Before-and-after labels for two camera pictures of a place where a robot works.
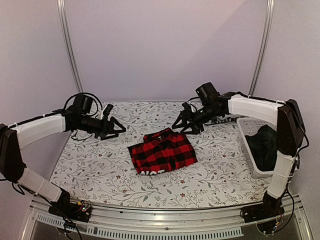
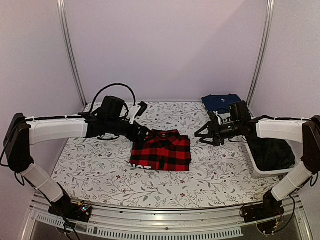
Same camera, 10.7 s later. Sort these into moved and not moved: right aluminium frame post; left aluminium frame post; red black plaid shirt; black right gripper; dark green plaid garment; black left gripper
Moved: black right gripper; black left gripper; red black plaid shirt
Not moved: left aluminium frame post; dark green plaid garment; right aluminium frame post
